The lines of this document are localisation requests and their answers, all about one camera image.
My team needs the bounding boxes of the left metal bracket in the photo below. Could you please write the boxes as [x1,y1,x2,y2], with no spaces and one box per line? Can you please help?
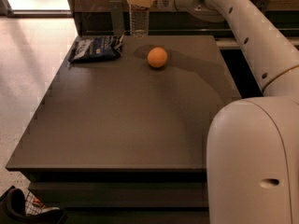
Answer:
[109,0,125,35]

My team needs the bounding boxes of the wooden back panel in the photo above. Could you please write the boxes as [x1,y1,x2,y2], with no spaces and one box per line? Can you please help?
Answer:
[67,0,299,37]

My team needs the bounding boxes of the black bin with net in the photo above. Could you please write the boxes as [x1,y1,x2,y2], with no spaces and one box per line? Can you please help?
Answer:
[0,186,67,224]

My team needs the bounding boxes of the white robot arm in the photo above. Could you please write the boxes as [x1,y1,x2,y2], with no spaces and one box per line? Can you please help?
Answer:
[127,0,299,224]

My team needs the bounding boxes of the right metal bracket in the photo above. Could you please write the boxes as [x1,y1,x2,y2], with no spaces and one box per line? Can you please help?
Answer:
[254,0,270,14]

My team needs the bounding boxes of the orange fruit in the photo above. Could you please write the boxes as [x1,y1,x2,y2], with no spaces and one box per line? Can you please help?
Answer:
[147,47,167,68]

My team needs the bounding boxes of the clear plastic water bottle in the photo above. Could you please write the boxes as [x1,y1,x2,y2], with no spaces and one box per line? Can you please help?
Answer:
[129,5,150,39]

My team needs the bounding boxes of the metal bracket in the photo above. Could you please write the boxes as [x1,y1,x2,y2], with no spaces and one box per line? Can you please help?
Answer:
[109,0,125,35]
[254,0,270,14]

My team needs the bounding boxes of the blue chip bag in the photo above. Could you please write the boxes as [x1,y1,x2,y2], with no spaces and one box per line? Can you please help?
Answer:
[68,35,124,63]

